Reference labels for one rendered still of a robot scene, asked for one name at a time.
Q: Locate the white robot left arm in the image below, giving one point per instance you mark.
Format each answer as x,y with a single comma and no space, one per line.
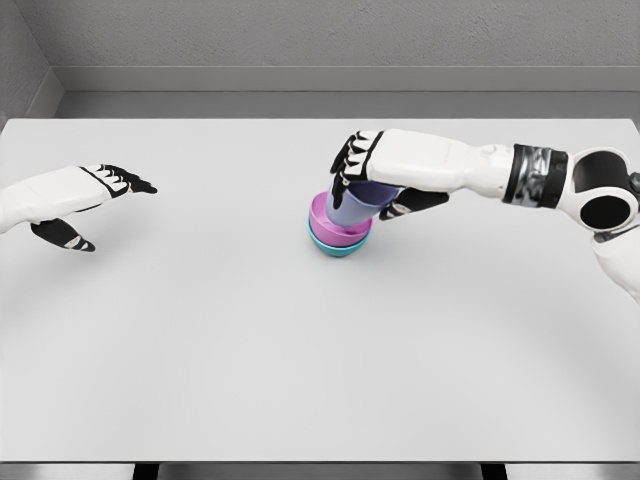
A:
7,207

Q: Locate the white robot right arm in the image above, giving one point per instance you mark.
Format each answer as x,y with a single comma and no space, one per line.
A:
550,175

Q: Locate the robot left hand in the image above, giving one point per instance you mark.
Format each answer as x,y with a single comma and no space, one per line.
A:
65,192

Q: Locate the purple cup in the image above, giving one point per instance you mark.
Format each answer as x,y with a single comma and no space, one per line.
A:
357,205

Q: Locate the teal bowl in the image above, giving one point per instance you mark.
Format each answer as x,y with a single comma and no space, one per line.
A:
340,250

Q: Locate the pink bowl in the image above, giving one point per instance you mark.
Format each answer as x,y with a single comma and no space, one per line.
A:
330,225

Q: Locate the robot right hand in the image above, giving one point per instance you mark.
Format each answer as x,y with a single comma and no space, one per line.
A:
405,157

